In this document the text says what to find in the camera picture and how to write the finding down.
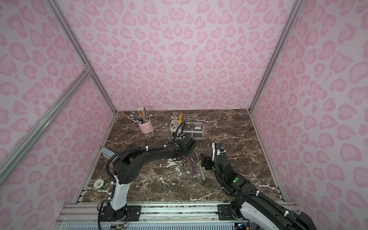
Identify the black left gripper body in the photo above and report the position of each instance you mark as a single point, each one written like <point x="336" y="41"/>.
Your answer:
<point x="189" y="151"/>

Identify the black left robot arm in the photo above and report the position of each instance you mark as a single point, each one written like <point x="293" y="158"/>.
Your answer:
<point x="124" y="167"/>

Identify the pink pencil cup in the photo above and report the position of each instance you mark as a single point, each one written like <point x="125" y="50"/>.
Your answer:
<point x="146" y="127"/>

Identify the grey blue box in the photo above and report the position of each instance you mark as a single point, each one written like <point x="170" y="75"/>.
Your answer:
<point x="107" y="153"/>

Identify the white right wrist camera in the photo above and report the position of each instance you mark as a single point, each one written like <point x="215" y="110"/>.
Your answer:
<point x="217" y="149"/>

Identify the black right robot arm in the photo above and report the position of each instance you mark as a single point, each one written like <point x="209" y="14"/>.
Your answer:
<point x="248" y="201"/>

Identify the aluminium frame rail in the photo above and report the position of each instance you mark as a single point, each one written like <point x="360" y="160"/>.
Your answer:
<point x="183" y="215"/>

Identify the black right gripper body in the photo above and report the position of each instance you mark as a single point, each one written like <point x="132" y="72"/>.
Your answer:
<point x="208" y="160"/>

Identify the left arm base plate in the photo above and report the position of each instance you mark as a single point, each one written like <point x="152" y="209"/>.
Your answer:
<point x="120" y="213"/>

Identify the white tape roll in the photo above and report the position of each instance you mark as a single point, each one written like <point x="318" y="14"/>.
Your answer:
<point x="99" y="184"/>

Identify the coloured pencils bunch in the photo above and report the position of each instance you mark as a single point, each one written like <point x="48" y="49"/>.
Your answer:
<point x="142" y="115"/>

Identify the cream toothbrush holder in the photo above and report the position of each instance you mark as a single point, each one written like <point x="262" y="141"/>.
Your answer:
<point x="193" y="129"/>

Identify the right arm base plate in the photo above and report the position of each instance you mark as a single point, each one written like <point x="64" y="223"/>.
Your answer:
<point x="228" y="212"/>

